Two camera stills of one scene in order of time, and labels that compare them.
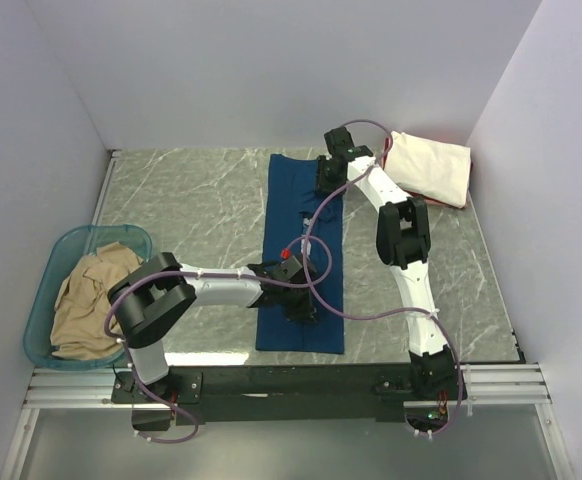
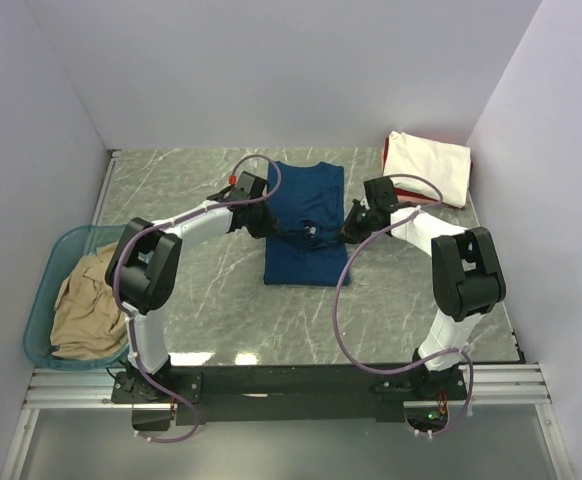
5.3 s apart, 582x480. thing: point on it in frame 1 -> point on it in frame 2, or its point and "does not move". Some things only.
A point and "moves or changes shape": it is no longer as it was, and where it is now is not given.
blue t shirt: (300, 220) moves or changes shape
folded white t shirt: (430, 167) does not move
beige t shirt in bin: (78, 320) does not move
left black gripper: (300, 304) -> (266, 227)
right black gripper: (324, 178) -> (353, 228)
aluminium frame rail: (61, 389) does not move
